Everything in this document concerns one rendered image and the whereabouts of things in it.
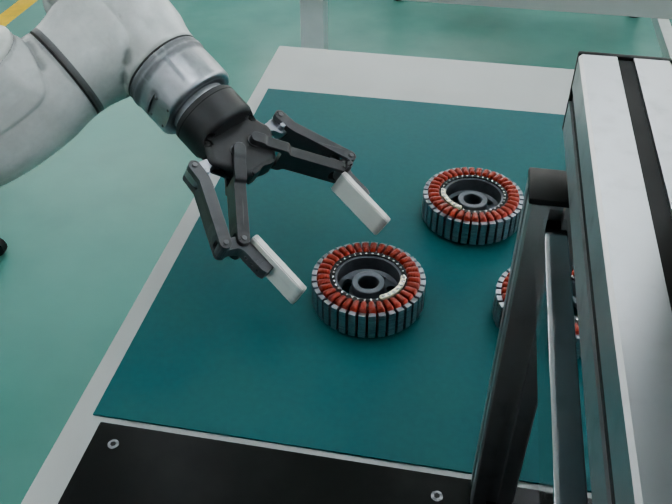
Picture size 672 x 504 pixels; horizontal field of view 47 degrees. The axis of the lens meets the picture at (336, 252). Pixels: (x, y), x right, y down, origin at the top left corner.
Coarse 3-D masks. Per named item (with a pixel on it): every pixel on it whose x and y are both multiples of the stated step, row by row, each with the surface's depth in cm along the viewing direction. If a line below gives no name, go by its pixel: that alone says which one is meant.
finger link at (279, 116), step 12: (276, 120) 82; (288, 120) 82; (288, 132) 82; (300, 132) 82; (312, 132) 82; (300, 144) 83; (312, 144) 82; (324, 144) 82; (336, 144) 83; (336, 156) 84; (348, 156) 83
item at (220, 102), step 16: (208, 96) 76; (224, 96) 77; (192, 112) 76; (208, 112) 76; (224, 112) 76; (240, 112) 77; (176, 128) 78; (192, 128) 76; (208, 128) 76; (224, 128) 77; (240, 128) 79; (256, 128) 80; (192, 144) 77; (208, 144) 76; (224, 144) 77; (208, 160) 76; (224, 160) 76; (256, 160) 78; (272, 160) 79; (224, 176) 77; (256, 176) 79
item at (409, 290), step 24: (336, 264) 77; (360, 264) 79; (384, 264) 79; (408, 264) 77; (312, 288) 76; (336, 288) 75; (360, 288) 76; (384, 288) 77; (408, 288) 74; (336, 312) 73; (360, 312) 72; (384, 312) 72; (408, 312) 73; (360, 336) 74; (384, 336) 74
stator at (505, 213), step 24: (456, 168) 90; (480, 168) 90; (432, 192) 87; (456, 192) 90; (480, 192) 90; (504, 192) 87; (432, 216) 85; (456, 216) 84; (480, 216) 83; (504, 216) 84; (456, 240) 85; (480, 240) 84
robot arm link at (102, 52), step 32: (64, 0) 76; (96, 0) 75; (128, 0) 76; (160, 0) 78; (32, 32) 76; (64, 32) 75; (96, 32) 75; (128, 32) 75; (160, 32) 76; (64, 64) 74; (96, 64) 75; (128, 64) 76; (96, 96) 77; (128, 96) 81
